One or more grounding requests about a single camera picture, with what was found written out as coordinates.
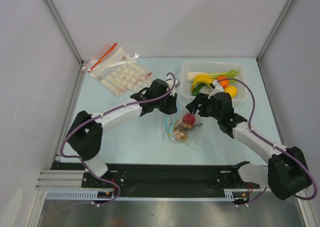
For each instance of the aluminium frame post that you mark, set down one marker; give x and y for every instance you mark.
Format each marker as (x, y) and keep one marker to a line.
(275, 28)
(54, 12)

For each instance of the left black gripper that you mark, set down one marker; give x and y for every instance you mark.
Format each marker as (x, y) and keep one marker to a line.
(171, 108)

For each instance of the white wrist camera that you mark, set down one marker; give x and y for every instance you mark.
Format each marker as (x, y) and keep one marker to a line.
(172, 85)
(215, 88)

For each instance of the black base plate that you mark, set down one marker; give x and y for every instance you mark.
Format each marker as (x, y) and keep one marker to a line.
(169, 181)

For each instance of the green cucumber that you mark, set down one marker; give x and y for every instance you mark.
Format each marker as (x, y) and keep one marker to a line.
(197, 89)

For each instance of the right aluminium frame post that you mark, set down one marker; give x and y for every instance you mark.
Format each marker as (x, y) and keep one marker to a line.
(275, 28)

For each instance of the red zipper clear bag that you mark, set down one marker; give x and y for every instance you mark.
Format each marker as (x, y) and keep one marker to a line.
(108, 59)

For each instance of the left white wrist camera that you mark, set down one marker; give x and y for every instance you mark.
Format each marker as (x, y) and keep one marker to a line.
(172, 85)

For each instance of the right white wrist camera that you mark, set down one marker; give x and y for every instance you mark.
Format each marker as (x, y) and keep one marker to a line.
(215, 88)

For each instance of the green celery stalk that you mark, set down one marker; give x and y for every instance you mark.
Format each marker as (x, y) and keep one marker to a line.
(214, 75)

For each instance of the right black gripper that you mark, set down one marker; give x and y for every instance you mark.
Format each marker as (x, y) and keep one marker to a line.
(202, 107)

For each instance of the polka dot zip bag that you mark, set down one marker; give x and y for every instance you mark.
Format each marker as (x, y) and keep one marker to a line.
(124, 77)

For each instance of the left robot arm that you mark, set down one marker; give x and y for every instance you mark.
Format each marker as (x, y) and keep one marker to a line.
(87, 130)

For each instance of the brown longan bunch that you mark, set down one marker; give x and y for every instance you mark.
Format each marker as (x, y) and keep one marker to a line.
(180, 131)

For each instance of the white plastic basket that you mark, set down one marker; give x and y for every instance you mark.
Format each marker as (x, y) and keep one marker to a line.
(205, 67)

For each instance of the blue zipper clear bag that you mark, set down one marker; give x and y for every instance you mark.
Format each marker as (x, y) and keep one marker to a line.
(194, 138)

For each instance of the white slotted cable duct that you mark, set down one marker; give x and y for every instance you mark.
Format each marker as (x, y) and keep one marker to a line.
(101, 195)

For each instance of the yellow banana bunch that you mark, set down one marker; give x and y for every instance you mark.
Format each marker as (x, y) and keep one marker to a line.
(202, 79)

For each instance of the red pomegranate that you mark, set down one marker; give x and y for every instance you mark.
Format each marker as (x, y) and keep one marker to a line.
(189, 119)

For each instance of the orange fruit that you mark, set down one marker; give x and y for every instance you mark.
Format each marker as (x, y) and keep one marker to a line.
(223, 81)

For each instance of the left aluminium frame post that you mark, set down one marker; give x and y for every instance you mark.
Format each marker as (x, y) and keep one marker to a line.
(54, 12)

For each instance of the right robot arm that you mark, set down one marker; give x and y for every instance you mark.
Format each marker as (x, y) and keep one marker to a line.
(287, 172)

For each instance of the yellow lemon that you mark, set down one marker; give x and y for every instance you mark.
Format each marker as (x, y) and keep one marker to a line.
(231, 90)

